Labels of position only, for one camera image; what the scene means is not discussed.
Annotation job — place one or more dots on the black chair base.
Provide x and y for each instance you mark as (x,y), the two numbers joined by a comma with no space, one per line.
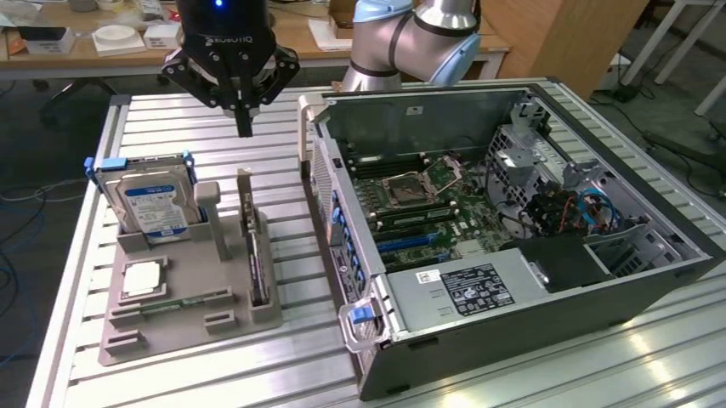
(74,91)

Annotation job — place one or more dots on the metal socket cover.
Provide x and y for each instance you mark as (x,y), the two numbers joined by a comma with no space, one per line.
(443,170)

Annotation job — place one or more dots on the long wooden desk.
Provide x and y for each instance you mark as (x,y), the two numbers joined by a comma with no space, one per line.
(114,61)

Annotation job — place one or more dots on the small white labelled box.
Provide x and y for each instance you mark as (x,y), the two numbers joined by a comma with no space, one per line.
(162,38)

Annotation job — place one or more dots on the grey disk bay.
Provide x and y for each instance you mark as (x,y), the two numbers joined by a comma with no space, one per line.
(631,251)

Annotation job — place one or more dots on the grey cup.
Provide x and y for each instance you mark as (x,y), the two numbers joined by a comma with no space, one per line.
(84,5)

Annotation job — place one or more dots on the green Dell motherboard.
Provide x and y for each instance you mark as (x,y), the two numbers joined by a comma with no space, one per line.
(477,212)

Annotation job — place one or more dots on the white box with black top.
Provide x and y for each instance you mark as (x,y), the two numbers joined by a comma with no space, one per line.
(49,42)

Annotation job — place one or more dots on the grey plastic parts rack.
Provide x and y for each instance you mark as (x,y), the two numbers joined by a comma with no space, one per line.
(188,314)

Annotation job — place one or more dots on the black Nvidia graphics card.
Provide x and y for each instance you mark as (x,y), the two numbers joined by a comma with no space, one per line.
(260,272)

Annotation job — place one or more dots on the open black PC case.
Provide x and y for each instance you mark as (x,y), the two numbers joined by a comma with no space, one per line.
(511,348)

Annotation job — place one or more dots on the green RAM stick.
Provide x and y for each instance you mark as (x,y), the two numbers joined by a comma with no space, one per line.
(170,305)

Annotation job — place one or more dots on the black RAM stick with label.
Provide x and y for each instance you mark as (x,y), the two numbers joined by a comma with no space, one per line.
(417,217)

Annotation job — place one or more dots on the blue expansion slot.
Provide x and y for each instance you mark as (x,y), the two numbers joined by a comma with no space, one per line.
(406,243)

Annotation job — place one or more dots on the white table frame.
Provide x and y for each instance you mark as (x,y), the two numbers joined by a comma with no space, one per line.
(709,98)

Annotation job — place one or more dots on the black stand base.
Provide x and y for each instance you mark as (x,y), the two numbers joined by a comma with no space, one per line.
(692,149)

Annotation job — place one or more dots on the grey power supply unit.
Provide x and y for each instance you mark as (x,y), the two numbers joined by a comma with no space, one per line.
(420,297)

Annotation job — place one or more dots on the black plastic cover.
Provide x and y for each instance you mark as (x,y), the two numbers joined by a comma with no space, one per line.
(563,263)

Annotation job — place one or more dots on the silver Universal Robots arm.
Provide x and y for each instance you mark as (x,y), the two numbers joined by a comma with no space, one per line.
(386,38)

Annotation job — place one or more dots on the hard disk with blue caddy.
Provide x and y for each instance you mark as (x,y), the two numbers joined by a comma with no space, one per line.
(150,208)

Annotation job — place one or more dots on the silver chipset heatsink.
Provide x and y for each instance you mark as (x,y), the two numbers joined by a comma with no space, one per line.
(472,249)

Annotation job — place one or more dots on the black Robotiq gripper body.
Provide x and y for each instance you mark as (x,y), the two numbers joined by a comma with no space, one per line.
(228,30)

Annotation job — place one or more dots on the metal drive cage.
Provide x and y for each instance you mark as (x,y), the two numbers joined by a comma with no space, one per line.
(513,157)

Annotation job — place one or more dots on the stack of white papers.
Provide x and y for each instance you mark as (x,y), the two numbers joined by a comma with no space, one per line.
(332,38)

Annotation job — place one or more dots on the wooden cabinet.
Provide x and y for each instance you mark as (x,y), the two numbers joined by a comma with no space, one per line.
(568,42)

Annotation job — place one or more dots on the CPU socket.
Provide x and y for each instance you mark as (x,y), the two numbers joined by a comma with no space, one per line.
(408,191)

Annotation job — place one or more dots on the silver CPU chip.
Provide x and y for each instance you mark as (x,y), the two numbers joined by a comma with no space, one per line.
(141,280)

